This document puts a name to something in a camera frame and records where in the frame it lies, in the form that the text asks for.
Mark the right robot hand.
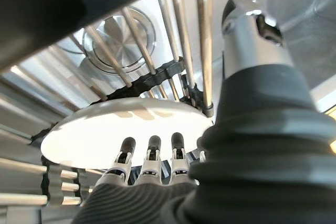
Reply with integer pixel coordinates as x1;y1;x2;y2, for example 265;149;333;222
73;0;336;224

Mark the cream round plate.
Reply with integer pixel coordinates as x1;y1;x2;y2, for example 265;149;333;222
40;97;214;170

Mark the stainless steel kitchen sink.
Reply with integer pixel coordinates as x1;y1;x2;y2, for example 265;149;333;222
0;0;336;120

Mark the round steel sink drain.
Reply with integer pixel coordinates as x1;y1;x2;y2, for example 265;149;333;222
82;7;158;76

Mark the black sink dish rack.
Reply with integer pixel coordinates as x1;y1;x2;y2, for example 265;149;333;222
0;0;218;224

